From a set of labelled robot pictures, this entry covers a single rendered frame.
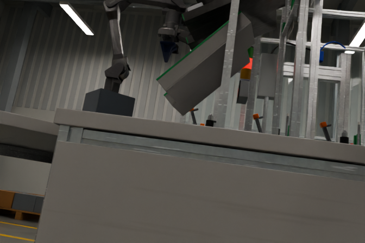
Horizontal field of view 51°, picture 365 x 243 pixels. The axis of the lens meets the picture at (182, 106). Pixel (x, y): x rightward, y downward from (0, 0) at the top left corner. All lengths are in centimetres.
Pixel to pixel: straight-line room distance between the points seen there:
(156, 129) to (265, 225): 24
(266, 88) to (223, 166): 188
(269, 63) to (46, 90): 914
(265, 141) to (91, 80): 1015
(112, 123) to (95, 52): 1034
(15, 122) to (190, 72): 43
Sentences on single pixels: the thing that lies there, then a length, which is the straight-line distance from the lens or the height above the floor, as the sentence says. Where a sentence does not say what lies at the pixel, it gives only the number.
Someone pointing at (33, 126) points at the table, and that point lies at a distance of 93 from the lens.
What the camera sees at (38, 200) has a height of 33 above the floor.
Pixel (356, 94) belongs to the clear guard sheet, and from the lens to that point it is 302.
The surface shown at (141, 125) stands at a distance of 68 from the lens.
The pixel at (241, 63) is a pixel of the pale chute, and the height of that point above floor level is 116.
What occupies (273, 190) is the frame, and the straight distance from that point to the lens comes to 67.
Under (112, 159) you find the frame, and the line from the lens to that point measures 69.
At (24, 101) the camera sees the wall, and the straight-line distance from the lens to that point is 1148.
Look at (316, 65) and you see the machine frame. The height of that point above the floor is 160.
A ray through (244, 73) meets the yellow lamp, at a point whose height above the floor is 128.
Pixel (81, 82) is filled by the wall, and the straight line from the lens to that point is 1083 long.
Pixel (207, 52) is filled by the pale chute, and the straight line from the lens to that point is 98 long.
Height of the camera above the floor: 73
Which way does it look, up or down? 13 degrees up
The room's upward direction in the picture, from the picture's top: 8 degrees clockwise
